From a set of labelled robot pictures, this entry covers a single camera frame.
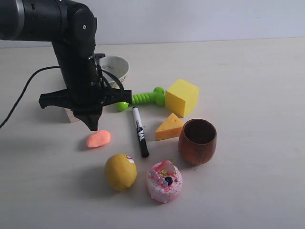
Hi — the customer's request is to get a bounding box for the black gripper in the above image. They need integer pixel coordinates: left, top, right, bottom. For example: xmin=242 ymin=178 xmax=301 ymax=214
xmin=39 ymin=81 xmax=132 ymax=131

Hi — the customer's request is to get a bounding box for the orange soft dough lump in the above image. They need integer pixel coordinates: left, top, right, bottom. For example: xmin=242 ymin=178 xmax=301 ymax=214
xmin=86 ymin=130 xmax=111 ymax=148

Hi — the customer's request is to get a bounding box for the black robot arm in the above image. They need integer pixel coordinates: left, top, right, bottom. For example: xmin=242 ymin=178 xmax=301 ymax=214
xmin=0 ymin=0 xmax=132 ymax=131

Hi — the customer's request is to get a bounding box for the light wooden cube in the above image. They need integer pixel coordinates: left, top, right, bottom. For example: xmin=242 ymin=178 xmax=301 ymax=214
xmin=64 ymin=108 xmax=79 ymax=123

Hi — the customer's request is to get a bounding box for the yellow lemon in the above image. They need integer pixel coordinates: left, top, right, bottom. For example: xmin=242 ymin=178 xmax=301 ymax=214
xmin=104 ymin=154 xmax=137 ymax=192

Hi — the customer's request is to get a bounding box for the grey ceramic bowl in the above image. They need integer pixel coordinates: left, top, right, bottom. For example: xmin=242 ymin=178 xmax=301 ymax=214
xmin=99 ymin=55 xmax=130 ymax=83

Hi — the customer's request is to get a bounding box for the black marker pen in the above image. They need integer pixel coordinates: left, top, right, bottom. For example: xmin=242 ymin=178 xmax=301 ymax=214
xmin=132 ymin=106 xmax=149 ymax=158

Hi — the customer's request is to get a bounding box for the green plastic dumbbell toy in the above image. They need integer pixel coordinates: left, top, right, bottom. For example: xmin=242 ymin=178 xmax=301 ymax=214
xmin=116 ymin=87 xmax=165 ymax=111

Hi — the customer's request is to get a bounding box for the yellow cheese wedge toy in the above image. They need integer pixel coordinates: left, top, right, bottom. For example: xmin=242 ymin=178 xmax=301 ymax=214
xmin=155 ymin=113 xmax=184 ymax=141

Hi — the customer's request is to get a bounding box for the yellow foam cube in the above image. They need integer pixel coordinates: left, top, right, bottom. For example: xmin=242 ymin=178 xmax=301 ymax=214
xmin=165 ymin=79 xmax=200 ymax=117

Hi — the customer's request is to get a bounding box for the pink toy cake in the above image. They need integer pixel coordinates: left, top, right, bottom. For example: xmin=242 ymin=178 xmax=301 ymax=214
xmin=146 ymin=160 xmax=183 ymax=203

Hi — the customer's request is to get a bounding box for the brown wooden cup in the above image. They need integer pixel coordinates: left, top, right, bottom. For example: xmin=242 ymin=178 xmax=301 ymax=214
xmin=178 ymin=118 xmax=217 ymax=165

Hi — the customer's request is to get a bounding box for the black cable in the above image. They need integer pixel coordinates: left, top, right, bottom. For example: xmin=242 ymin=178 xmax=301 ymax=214
xmin=0 ymin=66 xmax=61 ymax=129

